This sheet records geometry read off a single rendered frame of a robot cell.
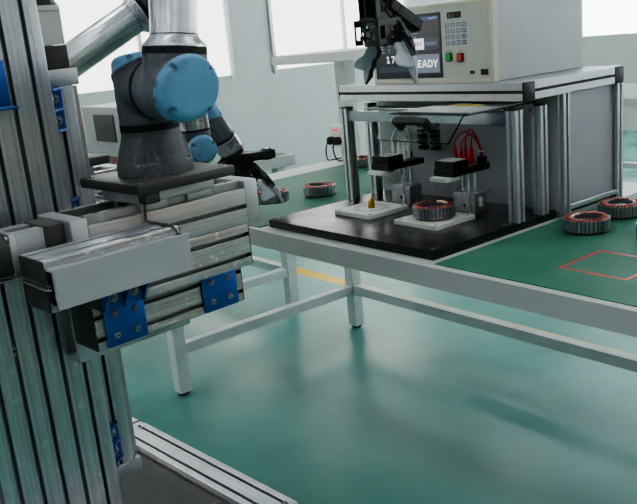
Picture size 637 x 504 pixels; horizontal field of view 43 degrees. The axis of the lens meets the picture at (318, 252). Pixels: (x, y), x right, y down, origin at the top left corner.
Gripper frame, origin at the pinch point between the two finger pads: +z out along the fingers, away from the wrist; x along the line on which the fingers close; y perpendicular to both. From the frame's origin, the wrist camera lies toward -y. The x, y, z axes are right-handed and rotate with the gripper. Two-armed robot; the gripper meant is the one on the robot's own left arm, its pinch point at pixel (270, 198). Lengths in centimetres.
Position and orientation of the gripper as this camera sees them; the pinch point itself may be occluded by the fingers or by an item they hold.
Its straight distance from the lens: 243.2
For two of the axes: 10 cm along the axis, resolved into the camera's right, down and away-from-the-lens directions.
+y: -6.2, 6.8, -3.9
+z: 4.6, 7.2, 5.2
